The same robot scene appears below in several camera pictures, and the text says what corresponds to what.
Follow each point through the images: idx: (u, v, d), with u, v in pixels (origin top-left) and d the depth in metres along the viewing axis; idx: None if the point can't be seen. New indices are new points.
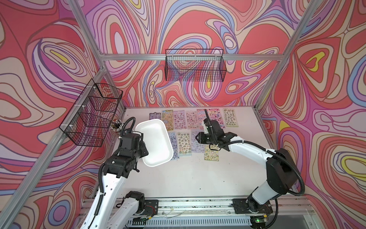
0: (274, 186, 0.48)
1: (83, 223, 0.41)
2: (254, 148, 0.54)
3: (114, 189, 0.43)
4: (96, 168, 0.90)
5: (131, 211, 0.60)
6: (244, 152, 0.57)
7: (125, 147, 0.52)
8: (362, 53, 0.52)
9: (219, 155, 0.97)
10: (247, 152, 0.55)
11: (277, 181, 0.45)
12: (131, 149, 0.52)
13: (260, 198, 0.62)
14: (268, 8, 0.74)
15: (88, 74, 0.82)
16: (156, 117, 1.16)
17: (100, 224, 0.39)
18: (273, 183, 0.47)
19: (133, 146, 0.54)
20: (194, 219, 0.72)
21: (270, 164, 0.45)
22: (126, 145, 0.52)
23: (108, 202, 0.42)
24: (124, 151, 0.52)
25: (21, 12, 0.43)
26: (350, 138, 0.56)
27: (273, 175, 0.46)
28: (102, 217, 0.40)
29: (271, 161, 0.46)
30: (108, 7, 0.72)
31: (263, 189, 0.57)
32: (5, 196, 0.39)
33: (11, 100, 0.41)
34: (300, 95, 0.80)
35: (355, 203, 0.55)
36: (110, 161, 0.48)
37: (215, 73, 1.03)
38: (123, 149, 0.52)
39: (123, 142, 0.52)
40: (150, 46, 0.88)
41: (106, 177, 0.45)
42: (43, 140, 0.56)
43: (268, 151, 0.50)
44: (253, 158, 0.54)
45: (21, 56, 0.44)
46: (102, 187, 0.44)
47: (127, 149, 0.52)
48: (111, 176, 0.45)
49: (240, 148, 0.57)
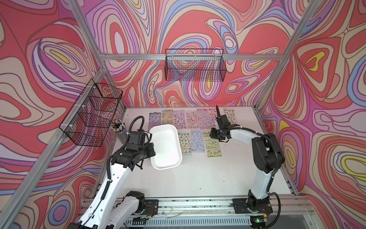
0: (258, 162, 0.55)
1: (89, 206, 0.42)
2: (247, 131, 0.64)
3: (120, 178, 0.46)
4: (96, 168, 0.90)
5: (131, 207, 0.59)
6: (239, 137, 0.67)
7: (132, 142, 0.56)
8: (362, 53, 0.52)
9: (221, 150, 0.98)
10: (241, 136, 0.66)
11: (259, 157, 0.53)
12: (139, 144, 0.56)
13: (257, 192, 0.64)
14: (268, 8, 0.74)
15: (88, 74, 0.82)
16: (156, 117, 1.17)
17: (105, 209, 0.40)
18: (257, 160, 0.55)
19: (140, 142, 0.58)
20: (194, 219, 0.72)
21: (254, 141, 0.54)
22: (133, 140, 0.56)
23: (114, 190, 0.44)
24: (132, 146, 0.56)
25: (20, 12, 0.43)
26: (350, 138, 0.56)
27: (256, 151, 0.54)
28: (108, 202, 0.42)
29: (257, 138, 0.56)
30: (108, 7, 0.72)
31: (258, 177, 0.61)
32: (5, 196, 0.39)
33: (12, 100, 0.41)
34: (300, 95, 0.80)
35: (356, 203, 0.55)
36: (118, 153, 0.51)
37: (215, 73, 1.03)
38: (130, 143, 0.56)
39: (130, 138, 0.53)
40: (150, 46, 0.88)
41: (113, 165, 0.48)
42: (43, 140, 0.56)
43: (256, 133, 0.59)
44: (247, 142, 0.63)
45: (21, 57, 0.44)
46: (109, 174, 0.47)
47: (134, 144, 0.56)
48: (118, 165, 0.48)
49: (238, 134, 0.68)
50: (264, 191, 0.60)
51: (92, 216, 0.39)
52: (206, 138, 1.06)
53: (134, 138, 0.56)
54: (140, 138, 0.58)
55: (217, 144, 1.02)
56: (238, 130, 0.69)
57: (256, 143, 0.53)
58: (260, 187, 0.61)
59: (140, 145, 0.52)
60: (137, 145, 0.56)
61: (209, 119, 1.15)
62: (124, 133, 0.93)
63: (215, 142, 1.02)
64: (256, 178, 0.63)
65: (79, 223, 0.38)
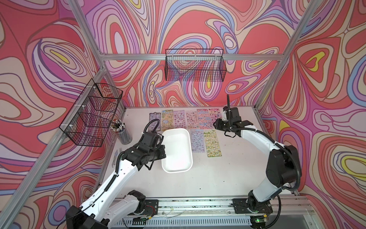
0: (271, 176, 0.50)
1: (92, 194, 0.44)
2: (264, 138, 0.55)
3: (126, 175, 0.47)
4: (96, 168, 0.90)
5: (130, 206, 0.59)
6: (252, 140, 0.59)
7: (145, 142, 0.58)
8: (362, 53, 0.52)
9: (221, 150, 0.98)
10: (255, 141, 0.58)
11: (274, 171, 0.48)
12: (151, 146, 0.59)
13: (260, 195, 0.63)
14: (268, 8, 0.74)
15: (88, 74, 0.82)
16: (156, 117, 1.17)
17: (106, 201, 0.42)
18: (270, 173, 0.50)
19: (152, 143, 0.59)
20: (194, 219, 0.72)
21: (272, 153, 0.47)
22: (146, 141, 0.58)
23: (117, 184, 0.45)
24: (143, 147, 0.58)
25: (20, 12, 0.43)
26: (351, 138, 0.56)
27: (272, 165, 0.48)
28: (109, 195, 0.43)
29: (276, 152, 0.48)
30: (108, 7, 0.72)
31: (264, 185, 0.58)
32: (5, 196, 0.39)
33: (12, 100, 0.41)
34: (300, 95, 0.80)
35: (356, 203, 0.55)
36: (130, 150, 0.53)
37: (215, 73, 1.03)
38: (143, 143, 0.58)
39: (144, 138, 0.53)
40: (150, 46, 0.88)
41: (123, 161, 0.50)
42: (43, 140, 0.56)
43: (276, 144, 0.51)
44: (260, 148, 0.56)
45: (21, 57, 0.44)
46: (116, 168, 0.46)
47: (146, 144, 0.57)
48: (127, 162, 0.50)
49: (251, 137, 0.60)
50: (268, 197, 0.58)
51: (92, 205, 0.40)
52: (206, 138, 1.06)
53: (147, 139, 0.57)
54: (153, 140, 0.59)
55: (217, 143, 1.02)
56: (252, 132, 0.60)
57: (274, 157, 0.46)
58: (265, 193, 0.59)
59: (152, 147, 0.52)
60: (149, 147, 0.57)
61: (209, 119, 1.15)
62: (124, 133, 0.93)
63: (215, 142, 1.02)
64: (261, 183, 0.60)
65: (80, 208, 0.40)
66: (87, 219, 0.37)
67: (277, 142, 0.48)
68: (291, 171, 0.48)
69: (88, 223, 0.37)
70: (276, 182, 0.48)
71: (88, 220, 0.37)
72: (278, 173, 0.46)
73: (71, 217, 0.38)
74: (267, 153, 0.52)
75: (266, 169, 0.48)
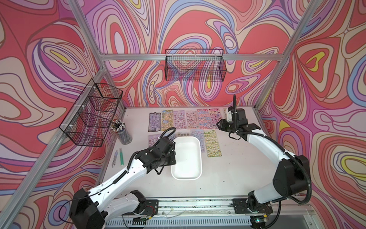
0: (278, 186, 0.48)
1: (101, 183, 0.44)
2: (273, 146, 0.52)
3: (135, 174, 0.49)
4: (96, 168, 0.90)
5: (128, 206, 0.58)
6: (260, 147, 0.56)
7: (158, 148, 0.60)
8: (361, 53, 0.52)
9: (221, 150, 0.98)
10: (264, 148, 0.54)
11: (283, 182, 0.45)
12: (163, 152, 0.58)
13: (260, 197, 0.63)
14: (268, 8, 0.74)
15: (88, 74, 0.82)
16: (156, 117, 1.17)
17: (111, 193, 0.43)
18: (278, 183, 0.48)
19: (165, 150, 0.60)
20: (194, 219, 0.72)
21: (280, 164, 0.44)
22: (160, 147, 0.60)
23: (126, 181, 0.47)
24: (156, 151, 0.60)
25: (21, 12, 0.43)
26: (350, 138, 0.56)
27: (281, 175, 0.45)
28: (116, 189, 0.44)
29: (285, 162, 0.45)
30: (108, 7, 0.72)
31: (267, 189, 0.57)
32: (5, 196, 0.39)
33: (12, 100, 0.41)
34: (300, 95, 0.80)
35: (355, 203, 0.55)
36: (144, 152, 0.56)
37: (215, 73, 1.03)
38: (157, 148, 0.60)
39: (158, 143, 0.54)
40: (150, 46, 0.88)
41: (135, 161, 0.52)
42: (43, 140, 0.56)
43: (286, 153, 0.48)
44: (268, 156, 0.53)
45: (21, 57, 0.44)
46: (129, 164, 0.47)
47: (159, 150, 0.59)
48: (139, 162, 0.52)
49: (259, 143, 0.56)
50: (269, 200, 0.58)
51: (98, 193, 0.42)
52: (206, 138, 1.06)
53: (161, 145, 0.59)
54: (167, 147, 0.60)
55: (217, 143, 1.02)
56: (260, 139, 0.56)
57: (283, 168, 0.44)
58: (267, 197, 0.58)
59: (164, 153, 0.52)
60: (162, 152, 0.59)
61: (209, 119, 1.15)
62: (124, 133, 0.93)
63: (215, 142, 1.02)
64: (264, 187, 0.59)
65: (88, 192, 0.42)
66: (90, 206, 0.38)
67: (287, 151, 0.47)
68: (300, 182, 0.45)
69: (90, 210, 0.38)
70: (283, 192, 0.46)
71: (91, 207, 0.39)
72: (287, 184, 0.44)
73: (79, 199, 0.40)
74: (275, 161, 0.49)
75: (273, 178, 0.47)
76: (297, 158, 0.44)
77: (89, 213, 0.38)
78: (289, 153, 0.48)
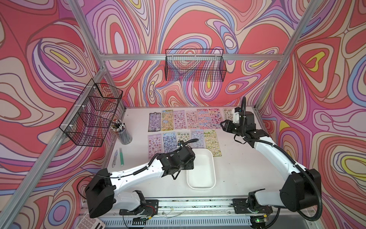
0: (285, 199, 0.46)
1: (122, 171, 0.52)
2: (282, 157, 0.49)
3: (153, 172, 0.50)
4: (96, 168, 0.90)
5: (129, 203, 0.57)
6: (269, 156, 0.53)
7: (179, 155, 0.60)
8: (362, 53, 0.52)
9: (221, 150, 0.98)
10: (272, 158, 0.51)
11: (291, 196, 0.43)
12: (181, 161, 0.58)
13: (262, 201, 0.62)
14: (268, 8, 0.74)
15: (88, 74, 0.82)
16: (156, 117, 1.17)
17: (128, 182, 0.45)
18: (284, 196, 0.46)
19: (185, 159, 0.60)
20: (194, 219, 0.72)
21: (290, 178, 0.42)
22: (181, 155, 0.59)
23: (144, 175, 0.48)
24: (176, 158, 0.60)
25: (20, 12, 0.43)
26: (350, 137, 0.56)
27: (289, 190, 0.43)
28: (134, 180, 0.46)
29: (295, 175, 0.43)
30: (108, 7, 0.72)
31: (269, 195, 0.57)
32: (5, 196, 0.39)
33: (12, 101, 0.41)
34: (300, 95, 0.80)
35: (356, 203, 0.55)
36: (165, 157, 0.57)
37: (215, 73, 1.03)
38: (177, 156, 0.60)
39: (180, 151, 0.60)
40: (150, 46, 0.88)
41: (156, 161, 0.54)
42: (43, 140, 0.56)
43: (296, 166, 0.46)
44: (276, 166, 0.50)
45: (21, 57, 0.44)
46: (150, 162, 0.53)
47: (179, 158, 0.59)
48: (159, 163, 0.53)
49: (267, 152, 0.54)
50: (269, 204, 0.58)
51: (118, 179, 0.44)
52: (206, 138, 1.06)
53: (182, 153, 0.59)
54: (187, 157, 0.60)
55: (217, 143, 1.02)
56: (269, 147, 0.53)
57: (293, 182, 0.41)
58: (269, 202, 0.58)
59: (183, 162, 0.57)
60: (181, 161, 0.59)
61: (209, 119, 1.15)
62: (124, 133, 0.93)
63: (215, 142, 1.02)
64: (267, 192, 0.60)
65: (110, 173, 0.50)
66: (107, 190, 0.40)
67: (298, 164, 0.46)
68: (310, 196, 0.43)
69: (106, 192, 0.40)
70: (289, 204, 0.44)
71: (109, 188, 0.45)
72: (296, 199, 0.41)
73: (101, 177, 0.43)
74: (283, 173, 0.47)
75: (280, 190, 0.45)
76: (308, 171, 0.44)
77: (106, 194, 0.40)
78: (299, 167, 0.45)
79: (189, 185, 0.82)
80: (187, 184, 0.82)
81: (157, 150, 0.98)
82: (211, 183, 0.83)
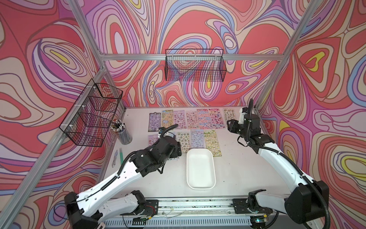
0: (289, 210, 0.45)
1: (91, 188, 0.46)
2: (289, 167, 0.47)
3: (127, 179, 0.45)
4: (96, 168, 0.90)
5: (125, 209, 0.58)
6: (274, 164, 0.51)
7: (158, 148, 0.52)
8: (361, 53, 0.52)
9: (221, 150, 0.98)
10: (278, 167, 0.49)
11: (297, 208, 0.41)
12: (162, 154, 0.53)
13: (264, 202, 0.61)
14: (268, 8, 0.74)
15: (88, 74, 0.82)
16: (156, 117, 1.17)
17: (98, 199, 0.41)
18: (289, 207, 0.45)
19: (166, 150, 0.53)
20: (194, 219, 0.72)
21: (297, 190, 0.40)
22: (159, 148, 0.51)
23: (116, 186, 0.43)
24: (154, 153, 0.53)
25: (20, 12, 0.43)
26: (350, 137, 0.56)
27: (296, 202, 0.42)
28: (104, 195, 0.42)
29: (302, 188, 0.41)
30: (108, 7, 0.72)
31: (272, 199, 0.56)
32: (5, 196, 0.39)
33: (12, 101, 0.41)
34: (300, 95, 0.80)
35: (355, 203, 0.55)
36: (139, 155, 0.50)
37: (215, 73, 1.03)
38: (156, 150, 0.52)
39: (158, 143, 0.52)
40: (150, 46, 0.88)
41: (128, 164, 0.47)
42: (43, 140, 0.56)
43: (303, 177, 0.44)
44: (280, 175, 0.49)
45: (21, 57, 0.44)
46: (119, 170, 0.46)
47: (158, 151, 0.52)
48: (131, 166, 0.47)
49: (272, 160, 0.52)
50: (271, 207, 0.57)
51: (86, 199, 0.40)
52: (206, 138, 1.06)
53: (160, 146, 0.51)
54: (167, 148, 0.52)
55: (217, 143, 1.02)
56: (276, 156, 0.51)
57: (300, 194, 0.39)
58: (270, 204, 0.57)
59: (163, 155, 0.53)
60: (160, 154, 0.51)
61: (209, 119, 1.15)
62: (124, 133, 0.93)
63: (215, 142, 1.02)
64: (270, 195, 0.60)
65: (76, 195, 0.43)
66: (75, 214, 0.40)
67: (305, 175, 0.44)
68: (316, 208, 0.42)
69: (76, 218, 0.37)
70: (294, 216, 0.43)
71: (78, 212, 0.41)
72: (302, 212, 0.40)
73: (66, 203, 0.39)
74: (288, 182, 0.46)
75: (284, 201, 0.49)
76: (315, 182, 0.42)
77: (76, 219, 0.37)
78: (306, 178, 0.43)
79: (189, 185, 0.82)
80: (187, 184, 0.82)
81: None
82: (211, 183, 0.83)
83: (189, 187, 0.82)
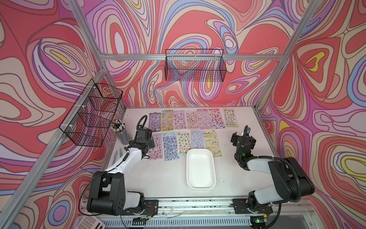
0: (281, 192, 0.47)
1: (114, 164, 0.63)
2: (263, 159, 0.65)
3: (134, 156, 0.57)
4: (96, 168, 0.90)
5: (133, 200, 0.60)
6: (258, 167, 0.62)
7: (140, 137, 0.70)
8: (362, 53, 0.52)
9: (221, 150, 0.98)
10: (259, 165, 0.61)
11: (280, 182, 0.46)
12: (145, 138, 0.70)
13: (261, 197, 0.62)
14: (268, 8, 0.74)
15: (88, 74, 0.82)
16: (156, 117, 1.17)
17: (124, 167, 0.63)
18: (279, 188, 0.47)
19: (146, 135, 0.71)
20: (194, 219, 0.72)
21: (271, 163, 0.49)
22: (141, 136, 0.70)
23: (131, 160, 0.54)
24: (140, 140, 0.70)
25: (21, 12, 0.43)
26: (350, 137, 0.56)
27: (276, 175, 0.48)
28: (127, 164, 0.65)
29: (274, 161, 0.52)
30: (108, 7, 0.72)
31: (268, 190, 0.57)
32: (5, 196, 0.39)
33: (12, 100, 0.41)
34: (300, 95, 0.80)
35: (356, 203, 0.55)
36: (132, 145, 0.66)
37: (215, 73, 1.03)
38: (139, 138, 0.70)
39: (138, 133, 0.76)
40: (150, 46, 0.88)
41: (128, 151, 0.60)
42: (43, 140, 0.56)
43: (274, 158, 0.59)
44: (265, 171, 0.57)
45: (21, 57, 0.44)
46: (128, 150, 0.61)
47: (142, 138, 0.70)
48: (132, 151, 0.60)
49: (255, 163, 0.63)
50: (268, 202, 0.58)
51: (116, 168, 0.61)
52: (206, 138, 1.06)
53: (142, 133, 0.70)
54: (146, 133, 0.72)
55: (217, 143, 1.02)
56: (254, 160, 0.65)
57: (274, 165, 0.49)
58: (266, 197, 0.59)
59: (146, 138, 0.71)
60: (144, 139, 0.70)
61: (209, 119, 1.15)
62: (124, 133, 0.93)
63: (215, 142, 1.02)
64: (264, 188, 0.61)
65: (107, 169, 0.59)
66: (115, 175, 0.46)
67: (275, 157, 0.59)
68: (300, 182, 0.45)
69: (116, 176, 0.44)
70: (287, 196, 0.45)
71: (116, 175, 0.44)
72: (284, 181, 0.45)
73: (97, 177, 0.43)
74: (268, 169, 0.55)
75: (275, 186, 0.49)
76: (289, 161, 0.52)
77: (116, 178, 0.43)
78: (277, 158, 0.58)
79: (189, 185, 0.82)
80: (187, 184, 0.82)
81: (157, 150, 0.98)
82: (211, 183, 0.83)
83: (189, 187, 0.82)
